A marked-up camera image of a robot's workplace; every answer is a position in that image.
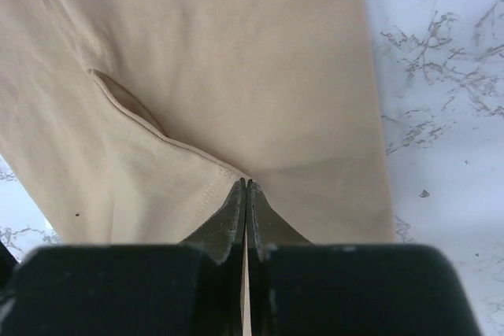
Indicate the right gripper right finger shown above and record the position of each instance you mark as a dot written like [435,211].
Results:
[301,288]

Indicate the tan beige t-shirt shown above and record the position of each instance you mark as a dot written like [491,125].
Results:
[129,120]

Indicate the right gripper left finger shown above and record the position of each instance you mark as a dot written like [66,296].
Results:
[193,287]

